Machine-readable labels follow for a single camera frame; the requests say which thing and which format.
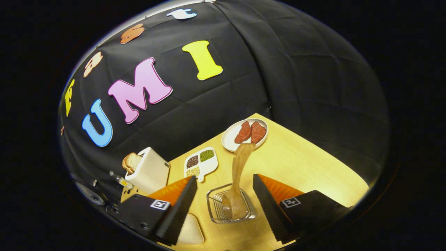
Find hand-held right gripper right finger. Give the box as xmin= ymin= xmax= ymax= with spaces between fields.
xmin=253 ymin=174 xmax=352 ymax=243

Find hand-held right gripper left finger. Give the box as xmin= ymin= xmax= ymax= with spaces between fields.
xmin=113 ymin=175 xmax=198 ymax=246

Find wire chopstick holder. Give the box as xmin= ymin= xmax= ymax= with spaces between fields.
xmin=207 ymin=184 xmax=257 ymax=224

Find white rice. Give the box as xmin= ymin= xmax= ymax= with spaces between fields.
xmin=179 ymin=215 xmax=203 ymax=244

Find wooden spoon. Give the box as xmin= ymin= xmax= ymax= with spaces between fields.
xmin=222 ymin=143 xmax=256 ymax=220

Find dark rice cooker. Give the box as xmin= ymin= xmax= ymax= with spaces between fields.
xmin=71 ymin=174 xmax=106 ymax=206

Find white toaster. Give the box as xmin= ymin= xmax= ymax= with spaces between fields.
xmin=125 ymin=147 xmax=170 ymax=195

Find white divided bean dish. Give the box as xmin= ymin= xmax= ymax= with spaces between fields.
xmin=184 ymin=147 xmax=218 ymax=183

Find small clear glass bottle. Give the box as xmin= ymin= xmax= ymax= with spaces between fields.
xmin=109 ymin=171 xmax=134 ymax=190

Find red meat piece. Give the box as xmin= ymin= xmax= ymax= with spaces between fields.
xmin=251 ymin=121 xmax=267 ymax=144
xmin=234 ymin=121 xmax=252 ymax=144

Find round white plate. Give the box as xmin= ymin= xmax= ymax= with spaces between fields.
xmin=222 ymin=119 xmax=269 ymax=153

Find black backdrop cloth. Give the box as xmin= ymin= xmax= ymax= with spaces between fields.
xmin=59 ymin=0 xmax=390 ymax=206

